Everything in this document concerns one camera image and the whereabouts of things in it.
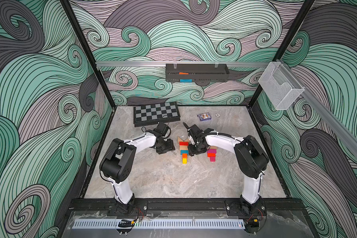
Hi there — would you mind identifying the red rectangular block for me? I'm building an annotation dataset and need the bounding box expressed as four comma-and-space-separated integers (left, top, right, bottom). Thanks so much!
179, 141, 189, 146

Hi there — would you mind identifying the wooden rectangular block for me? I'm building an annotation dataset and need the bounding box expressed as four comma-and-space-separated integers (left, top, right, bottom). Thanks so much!
179, 145, 188, 150

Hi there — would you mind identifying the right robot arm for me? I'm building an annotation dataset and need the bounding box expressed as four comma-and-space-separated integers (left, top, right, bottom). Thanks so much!
188, 131, 269, 215

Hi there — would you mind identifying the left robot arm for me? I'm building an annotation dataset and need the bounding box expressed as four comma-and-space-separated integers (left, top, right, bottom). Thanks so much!
99, 132, 175, 206

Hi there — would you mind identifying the playing card box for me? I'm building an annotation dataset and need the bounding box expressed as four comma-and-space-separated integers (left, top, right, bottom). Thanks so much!
197, 113, 212, 122

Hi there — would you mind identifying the black grey chessboard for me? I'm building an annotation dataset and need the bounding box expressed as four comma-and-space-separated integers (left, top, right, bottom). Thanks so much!
133, 102, 180, 127

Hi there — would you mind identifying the clear acrylic holder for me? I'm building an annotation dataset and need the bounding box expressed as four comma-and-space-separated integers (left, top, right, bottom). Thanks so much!
258, 61, 304, 111

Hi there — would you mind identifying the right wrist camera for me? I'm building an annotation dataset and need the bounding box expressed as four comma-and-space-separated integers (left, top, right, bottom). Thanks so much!
183, 122, 214, 145

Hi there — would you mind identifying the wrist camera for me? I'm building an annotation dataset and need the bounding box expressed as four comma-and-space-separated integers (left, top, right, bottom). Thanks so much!
183, 122, 214, 145
153, 123, 172, 139

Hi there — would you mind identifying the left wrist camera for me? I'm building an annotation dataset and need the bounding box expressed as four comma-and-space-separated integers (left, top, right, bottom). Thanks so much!
153, 123, 172, 139

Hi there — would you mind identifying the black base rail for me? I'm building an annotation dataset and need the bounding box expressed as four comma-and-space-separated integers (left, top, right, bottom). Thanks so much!
68, 198, 305, 217

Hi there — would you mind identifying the black wall tray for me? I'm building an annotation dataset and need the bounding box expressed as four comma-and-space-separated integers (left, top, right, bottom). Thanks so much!
165, 64, 230, 84

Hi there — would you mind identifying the aluminium wall rail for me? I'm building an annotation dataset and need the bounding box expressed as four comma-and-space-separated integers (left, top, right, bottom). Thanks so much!
95, 60, 270, 67

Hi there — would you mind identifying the white perforated cable duct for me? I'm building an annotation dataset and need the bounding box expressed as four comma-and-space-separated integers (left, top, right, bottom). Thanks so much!
72, 218, 245, 229

